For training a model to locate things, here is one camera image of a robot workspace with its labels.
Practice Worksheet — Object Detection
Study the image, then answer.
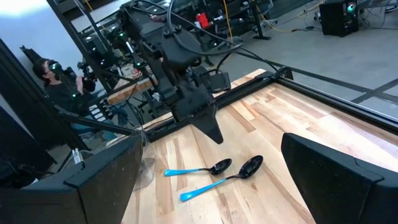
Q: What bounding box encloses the clear plastic storage bin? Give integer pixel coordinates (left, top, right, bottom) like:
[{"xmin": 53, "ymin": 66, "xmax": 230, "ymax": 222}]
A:
[{"xmin": 132, "ymin": 124, "xmax": 158, "ymax": 192}]

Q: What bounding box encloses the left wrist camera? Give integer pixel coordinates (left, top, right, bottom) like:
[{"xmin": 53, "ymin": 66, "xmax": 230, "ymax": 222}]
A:
[{"xmin": 201, "ymin": 70, "xmax": 231, "ymax": 94}]

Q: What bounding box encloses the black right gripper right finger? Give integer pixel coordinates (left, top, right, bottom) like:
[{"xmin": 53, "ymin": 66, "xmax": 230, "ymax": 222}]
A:
[{"xmin": 281, "ymin": 132, "xmax": 398, "ymax": 224}]

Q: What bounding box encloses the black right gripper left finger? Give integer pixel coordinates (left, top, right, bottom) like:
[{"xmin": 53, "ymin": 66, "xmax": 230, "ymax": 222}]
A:
[{"xmin": 0, "ymin": 133, "xmax": 144, "ymax": 224}]

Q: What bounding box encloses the wooden workbench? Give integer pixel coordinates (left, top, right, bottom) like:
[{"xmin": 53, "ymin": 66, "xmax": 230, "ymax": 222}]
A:
[{"xmin": 106, "ymin": 76, "xmax": 158, "ymax": 106}]

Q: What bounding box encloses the person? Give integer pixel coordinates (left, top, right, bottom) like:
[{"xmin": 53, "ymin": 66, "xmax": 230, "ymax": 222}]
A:
[{"xmin": 32, "ymin": 57, "xmax": 105, "ymax": 116}]

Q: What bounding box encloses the black computer tower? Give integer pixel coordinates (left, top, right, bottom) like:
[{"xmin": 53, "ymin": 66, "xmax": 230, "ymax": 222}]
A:
[{"xmin": 318, "ymin": 0, "xmax": 360, "ymax": 38}]

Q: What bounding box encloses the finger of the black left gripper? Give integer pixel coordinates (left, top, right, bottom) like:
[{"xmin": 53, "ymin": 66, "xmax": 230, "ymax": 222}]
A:
[
  {"xmin": 189, "ymin": 112, "xmax": 221, "ymax": 145},
  {"xmin": 203, "ymin": 104, "xmax": 224, "ymax": 145}
]

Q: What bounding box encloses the yellow cable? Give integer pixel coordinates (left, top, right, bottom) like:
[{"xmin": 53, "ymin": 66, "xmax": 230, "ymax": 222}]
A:
[{"xmin": 222, "ymin": 0, "xmax": 312, "ymax": 42}]

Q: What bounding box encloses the small red box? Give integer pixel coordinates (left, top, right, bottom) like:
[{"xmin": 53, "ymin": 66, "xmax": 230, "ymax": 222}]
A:
[{"xmin": 195, "ymin": 12, "xmax": 211, "ymax": 29}]

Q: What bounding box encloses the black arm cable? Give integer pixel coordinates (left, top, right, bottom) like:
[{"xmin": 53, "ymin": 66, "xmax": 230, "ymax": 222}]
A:
[{"xmin": 166, "ymin": 0, "xmax": 280, "ymax": 73}]

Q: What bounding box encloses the black spoon teal handle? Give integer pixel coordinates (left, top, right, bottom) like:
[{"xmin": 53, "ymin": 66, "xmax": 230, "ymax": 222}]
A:
[
  {"xmin": 179, "ymin": 154, "xmax": 264, "ymax": 202},
  {"xmin": 164, "ymin": 157, "xmax": 233, "ymax": 177}
]

